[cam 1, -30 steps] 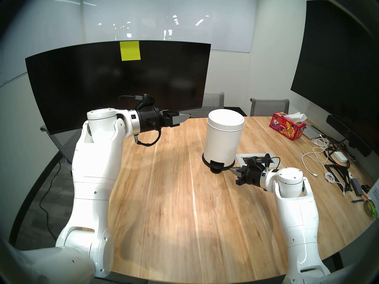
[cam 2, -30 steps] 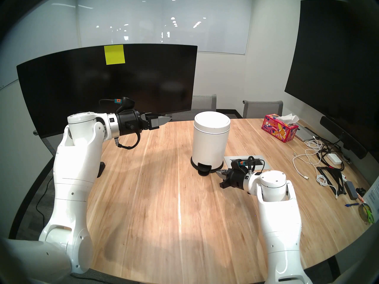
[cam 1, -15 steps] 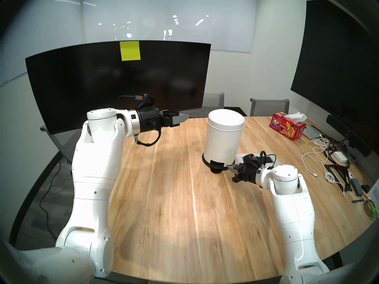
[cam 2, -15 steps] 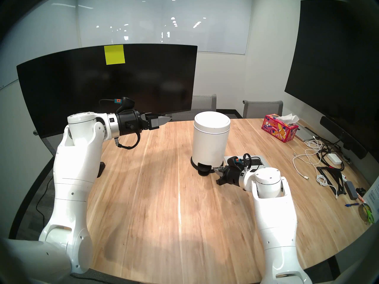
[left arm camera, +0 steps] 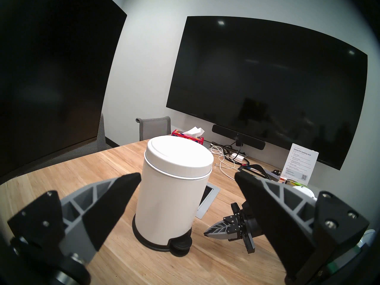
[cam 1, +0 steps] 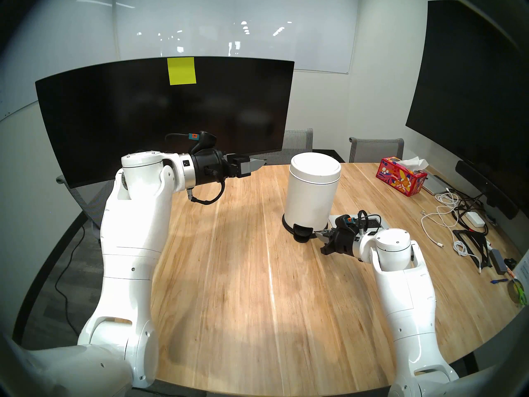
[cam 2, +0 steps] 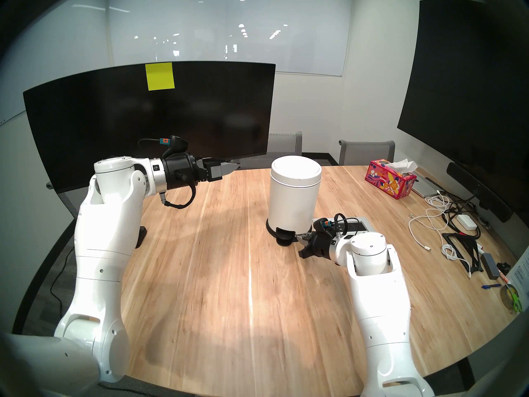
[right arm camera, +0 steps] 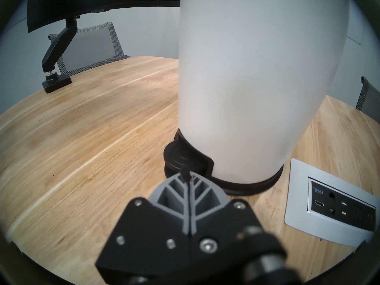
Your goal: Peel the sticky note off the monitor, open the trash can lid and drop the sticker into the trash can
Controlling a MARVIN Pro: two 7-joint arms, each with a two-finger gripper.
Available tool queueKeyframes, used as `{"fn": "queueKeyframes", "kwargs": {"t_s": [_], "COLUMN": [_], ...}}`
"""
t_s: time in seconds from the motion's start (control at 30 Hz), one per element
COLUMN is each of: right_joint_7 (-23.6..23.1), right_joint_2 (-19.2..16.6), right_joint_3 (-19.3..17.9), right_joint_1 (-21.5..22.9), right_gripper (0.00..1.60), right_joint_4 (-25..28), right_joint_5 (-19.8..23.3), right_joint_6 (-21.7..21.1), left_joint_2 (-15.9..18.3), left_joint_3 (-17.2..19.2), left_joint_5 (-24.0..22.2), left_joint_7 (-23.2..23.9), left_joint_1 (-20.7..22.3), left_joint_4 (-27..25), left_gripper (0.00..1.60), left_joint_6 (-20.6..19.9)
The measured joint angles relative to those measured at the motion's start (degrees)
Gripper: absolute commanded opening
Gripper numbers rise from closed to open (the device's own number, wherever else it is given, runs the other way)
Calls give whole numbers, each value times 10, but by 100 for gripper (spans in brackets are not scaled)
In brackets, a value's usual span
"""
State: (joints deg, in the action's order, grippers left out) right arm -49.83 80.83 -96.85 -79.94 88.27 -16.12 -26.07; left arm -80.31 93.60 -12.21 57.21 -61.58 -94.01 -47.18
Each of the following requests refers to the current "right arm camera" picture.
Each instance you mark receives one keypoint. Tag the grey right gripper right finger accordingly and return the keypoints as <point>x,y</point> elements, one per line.
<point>204,198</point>

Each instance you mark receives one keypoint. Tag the grey mesh office chair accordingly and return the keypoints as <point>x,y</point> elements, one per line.
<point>371,100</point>
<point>95,47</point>

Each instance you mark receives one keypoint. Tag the silver table power outlet box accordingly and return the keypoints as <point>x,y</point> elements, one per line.
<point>297,198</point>

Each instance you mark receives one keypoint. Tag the white pedal trash can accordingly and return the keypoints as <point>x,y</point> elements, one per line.
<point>252,79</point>

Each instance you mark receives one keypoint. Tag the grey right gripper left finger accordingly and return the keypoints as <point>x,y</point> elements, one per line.
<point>166,198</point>

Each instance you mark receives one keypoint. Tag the curved black computer monitor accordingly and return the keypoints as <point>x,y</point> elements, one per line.
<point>89,2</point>

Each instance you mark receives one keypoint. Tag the black trash can pedal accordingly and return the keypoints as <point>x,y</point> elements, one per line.
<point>178,156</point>

